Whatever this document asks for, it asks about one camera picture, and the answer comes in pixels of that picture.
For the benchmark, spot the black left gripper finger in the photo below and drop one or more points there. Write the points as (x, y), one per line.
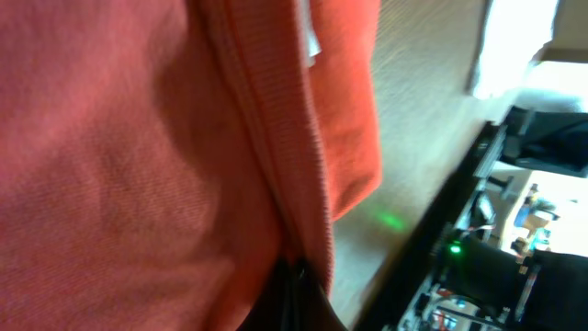
(293, 299)

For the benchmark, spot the red soccer t-shirt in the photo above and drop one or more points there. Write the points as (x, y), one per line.
(159, 157)

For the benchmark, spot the robot base with electronics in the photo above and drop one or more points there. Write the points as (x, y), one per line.
(489, 252)

